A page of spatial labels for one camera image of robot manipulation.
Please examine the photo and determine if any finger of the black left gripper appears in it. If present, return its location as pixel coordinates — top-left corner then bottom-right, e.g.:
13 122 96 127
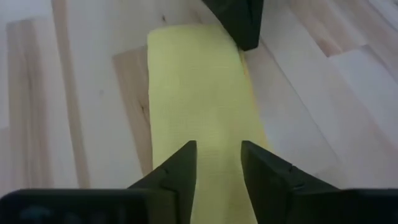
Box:
201 0 264 52

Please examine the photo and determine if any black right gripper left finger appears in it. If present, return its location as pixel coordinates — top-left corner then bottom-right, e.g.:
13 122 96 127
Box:
127 140 198 224

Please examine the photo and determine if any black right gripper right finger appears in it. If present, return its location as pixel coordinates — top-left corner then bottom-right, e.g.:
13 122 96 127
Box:
241 140 340 224

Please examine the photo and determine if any yellow microfiber towel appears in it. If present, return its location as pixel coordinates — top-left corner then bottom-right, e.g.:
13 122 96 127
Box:
146 24 274 224

